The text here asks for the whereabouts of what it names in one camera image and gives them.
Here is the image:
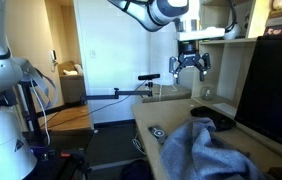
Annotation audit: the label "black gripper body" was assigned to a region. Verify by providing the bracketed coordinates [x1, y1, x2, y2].
[177, 41, 204, 70]

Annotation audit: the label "grey knit sweater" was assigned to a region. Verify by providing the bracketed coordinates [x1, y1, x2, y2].
[159, 117, 269, 180]

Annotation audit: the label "black computer monitor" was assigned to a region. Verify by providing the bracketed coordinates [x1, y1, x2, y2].
[234, 34, 282, 154]

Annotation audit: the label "wooden shelf unit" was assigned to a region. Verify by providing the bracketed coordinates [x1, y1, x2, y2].
[190, 0, 282, 109]

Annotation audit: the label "frosted glass jar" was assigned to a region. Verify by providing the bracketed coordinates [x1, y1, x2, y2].
[200, 84, 217, 102]

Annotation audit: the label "white vase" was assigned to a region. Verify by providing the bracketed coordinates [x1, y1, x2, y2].
[224, 19, 242, 40]

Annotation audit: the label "white keyboard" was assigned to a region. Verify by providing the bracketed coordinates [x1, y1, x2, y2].
[212, 102, 238, 118]

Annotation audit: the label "black zip pouch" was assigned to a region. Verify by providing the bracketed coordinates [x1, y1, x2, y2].
[190, 105, 237, 132]

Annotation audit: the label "brown armchair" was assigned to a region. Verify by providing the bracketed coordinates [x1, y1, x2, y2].
[57, 60, 87, 104]

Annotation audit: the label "dark blue backpack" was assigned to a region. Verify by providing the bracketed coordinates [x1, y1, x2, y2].
[119, 159, 155, 180]

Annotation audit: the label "wooden side table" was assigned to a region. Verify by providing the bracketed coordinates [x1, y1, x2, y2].
[37, 104, 94, 132]

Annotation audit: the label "black clamp with red tip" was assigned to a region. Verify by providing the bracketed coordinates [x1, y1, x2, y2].
[55, 149, 93, 180]

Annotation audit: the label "black stand pole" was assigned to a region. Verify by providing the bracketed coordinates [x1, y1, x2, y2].
[17, 79, 50, 143]

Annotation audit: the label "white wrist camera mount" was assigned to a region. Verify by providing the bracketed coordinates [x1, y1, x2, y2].
[175, 27, 226, 42]

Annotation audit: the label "black bar camera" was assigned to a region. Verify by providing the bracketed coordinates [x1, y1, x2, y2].
[137, 73, 161, 81]

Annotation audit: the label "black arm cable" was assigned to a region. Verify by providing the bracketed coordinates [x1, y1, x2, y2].
[225, 0, 239, 33]

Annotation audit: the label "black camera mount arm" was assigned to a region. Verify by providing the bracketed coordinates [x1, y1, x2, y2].
[80, 80, 154, 105]

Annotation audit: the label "black remote with white ring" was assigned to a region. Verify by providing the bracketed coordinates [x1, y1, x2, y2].
[147, 124, 169, 145]

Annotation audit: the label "white desk cable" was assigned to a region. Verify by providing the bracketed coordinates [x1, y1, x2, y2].
[132, 132, 147, 156]

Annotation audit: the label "white wall intercom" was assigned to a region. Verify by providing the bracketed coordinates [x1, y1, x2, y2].
[49, 49, 59, 73]

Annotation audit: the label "grey straps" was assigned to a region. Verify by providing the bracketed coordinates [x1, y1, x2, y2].
[20, 58, 59, 112]

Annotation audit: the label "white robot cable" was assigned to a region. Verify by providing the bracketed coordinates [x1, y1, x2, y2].
[29, 78, 52, 148]

